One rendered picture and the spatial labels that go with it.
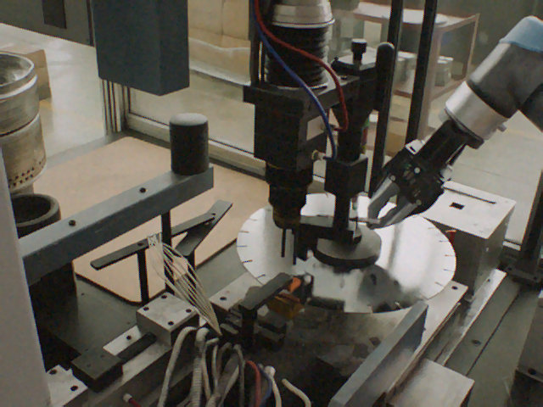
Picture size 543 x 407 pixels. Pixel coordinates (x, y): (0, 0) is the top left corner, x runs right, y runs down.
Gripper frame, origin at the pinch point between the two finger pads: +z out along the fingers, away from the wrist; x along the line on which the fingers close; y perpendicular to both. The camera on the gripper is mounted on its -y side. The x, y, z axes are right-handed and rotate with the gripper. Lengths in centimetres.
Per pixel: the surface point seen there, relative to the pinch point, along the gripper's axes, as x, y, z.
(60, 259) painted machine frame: -22.5, 35.4, 17.1
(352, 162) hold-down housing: -6.3, 14.2, -9.8
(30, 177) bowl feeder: -54, 6, 42
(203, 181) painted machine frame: -22.3, 10.3, 10.5
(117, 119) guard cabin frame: -81, -56, 60
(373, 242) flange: 2.2, 1.3, 2.2
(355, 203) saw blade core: -5.0, -10.7, 5.0
